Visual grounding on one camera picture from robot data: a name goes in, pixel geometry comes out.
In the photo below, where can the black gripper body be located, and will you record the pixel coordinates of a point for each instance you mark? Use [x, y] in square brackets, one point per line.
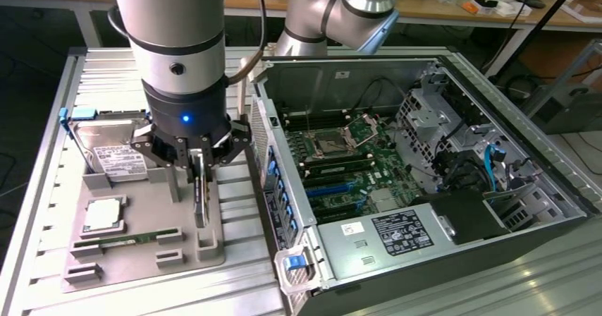
[188, 108]

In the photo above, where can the graphics card with black fan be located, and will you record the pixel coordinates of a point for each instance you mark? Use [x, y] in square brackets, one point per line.
[201, 203]

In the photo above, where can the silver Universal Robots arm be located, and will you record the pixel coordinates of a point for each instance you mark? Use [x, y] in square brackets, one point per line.
[173, 19]

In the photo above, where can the silver hard disk drive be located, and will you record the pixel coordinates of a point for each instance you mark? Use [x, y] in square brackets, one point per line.
[108, 161]

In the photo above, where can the blue disk caddy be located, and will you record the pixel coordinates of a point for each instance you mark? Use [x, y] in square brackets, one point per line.
[82, 114]

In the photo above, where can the grey parts rack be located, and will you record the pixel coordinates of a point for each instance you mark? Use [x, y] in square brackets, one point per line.
[140, 210]

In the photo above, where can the CPU socket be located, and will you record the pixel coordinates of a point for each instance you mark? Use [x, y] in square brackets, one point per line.
[328, 143]

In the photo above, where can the silver CPU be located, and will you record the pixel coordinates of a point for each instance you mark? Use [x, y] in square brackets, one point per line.
[102, 214]

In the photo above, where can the installed black RAM stick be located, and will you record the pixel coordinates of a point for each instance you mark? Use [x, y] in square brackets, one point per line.
[336, 169]

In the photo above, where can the blue expansion slot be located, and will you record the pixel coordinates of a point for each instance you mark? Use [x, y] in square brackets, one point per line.
[328, 189]

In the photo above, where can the green RAM stick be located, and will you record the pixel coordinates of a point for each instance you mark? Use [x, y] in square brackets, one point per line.
[131, 240]

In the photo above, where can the metal socket cover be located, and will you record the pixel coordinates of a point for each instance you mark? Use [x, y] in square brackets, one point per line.
[369, 134]

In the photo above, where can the black expansion slot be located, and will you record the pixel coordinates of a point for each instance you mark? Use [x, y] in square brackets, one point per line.
[336, 212]

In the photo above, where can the green motherboard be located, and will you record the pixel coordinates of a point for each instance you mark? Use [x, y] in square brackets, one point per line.
[376, 175]

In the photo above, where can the blue case latch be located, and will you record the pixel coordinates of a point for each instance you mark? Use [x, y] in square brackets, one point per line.
[293, 263]

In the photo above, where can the perforated metal disk bay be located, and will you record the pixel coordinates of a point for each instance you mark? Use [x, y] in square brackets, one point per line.
[426, 118]

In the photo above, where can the silver power supply unit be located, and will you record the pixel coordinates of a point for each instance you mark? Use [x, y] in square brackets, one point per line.
[356, 245]

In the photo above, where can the black open PC case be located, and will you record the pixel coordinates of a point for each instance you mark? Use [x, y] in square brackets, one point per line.
[423, 284]

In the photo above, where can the dark grey box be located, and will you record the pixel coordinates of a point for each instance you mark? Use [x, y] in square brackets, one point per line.
[574, 111]

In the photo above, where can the black tripod pole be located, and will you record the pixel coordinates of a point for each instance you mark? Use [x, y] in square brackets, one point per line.
[564, 1]

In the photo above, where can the aluminium frame stand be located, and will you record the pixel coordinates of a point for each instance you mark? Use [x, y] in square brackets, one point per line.
[594, 48]

